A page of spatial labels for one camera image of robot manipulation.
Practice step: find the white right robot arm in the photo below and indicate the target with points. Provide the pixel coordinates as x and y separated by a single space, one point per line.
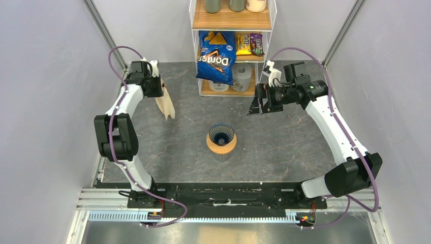
355 165

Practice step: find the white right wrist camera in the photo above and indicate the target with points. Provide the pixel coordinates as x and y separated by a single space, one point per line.
273 74

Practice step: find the grey toilet paper roll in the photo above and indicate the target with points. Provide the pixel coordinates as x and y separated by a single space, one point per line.
242 74

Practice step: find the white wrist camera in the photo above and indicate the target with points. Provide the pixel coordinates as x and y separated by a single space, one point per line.
152 67
273 74

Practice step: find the yellow M&M candy bag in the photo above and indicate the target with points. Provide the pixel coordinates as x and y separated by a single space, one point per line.
243 46

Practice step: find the blue plastic coffee dripper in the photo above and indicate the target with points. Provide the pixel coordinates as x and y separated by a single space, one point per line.
221 134

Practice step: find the green bottle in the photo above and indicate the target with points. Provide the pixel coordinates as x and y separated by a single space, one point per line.
212 6
236 5

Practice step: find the blue Doritos chip bag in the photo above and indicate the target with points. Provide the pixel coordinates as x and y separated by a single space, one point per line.
217 56

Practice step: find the glass carafe with wooden band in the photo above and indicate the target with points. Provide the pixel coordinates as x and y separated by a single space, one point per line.
221 157

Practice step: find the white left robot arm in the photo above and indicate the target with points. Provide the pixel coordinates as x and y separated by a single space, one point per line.
116 137

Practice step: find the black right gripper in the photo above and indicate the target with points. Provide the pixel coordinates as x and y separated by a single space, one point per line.
264 91

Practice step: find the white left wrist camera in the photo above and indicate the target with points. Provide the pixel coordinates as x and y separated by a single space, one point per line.
152 67

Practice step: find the green bottle middle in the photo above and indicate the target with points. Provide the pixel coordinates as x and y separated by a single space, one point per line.
236 5

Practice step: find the wooden ring dripper stand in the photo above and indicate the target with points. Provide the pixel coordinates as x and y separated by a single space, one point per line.
221 150

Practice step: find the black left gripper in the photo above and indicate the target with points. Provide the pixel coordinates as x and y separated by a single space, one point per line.
159 92

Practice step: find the white jar on bottom shelf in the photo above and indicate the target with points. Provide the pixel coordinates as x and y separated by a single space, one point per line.
218 87

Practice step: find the green bottle left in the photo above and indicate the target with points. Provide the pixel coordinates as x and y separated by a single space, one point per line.
212 6

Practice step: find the white wire shelf rack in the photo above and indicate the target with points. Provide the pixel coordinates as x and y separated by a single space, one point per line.
244 22

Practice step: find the brown M&M candy bag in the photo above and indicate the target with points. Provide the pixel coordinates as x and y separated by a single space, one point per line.
257 44

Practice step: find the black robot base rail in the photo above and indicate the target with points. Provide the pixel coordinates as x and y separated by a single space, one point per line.
222 200

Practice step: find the cream paper coffee filters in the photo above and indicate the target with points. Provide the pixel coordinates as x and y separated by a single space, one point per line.
165 104

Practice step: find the cream lotion bottle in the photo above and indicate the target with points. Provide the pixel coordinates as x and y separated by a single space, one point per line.
256 6

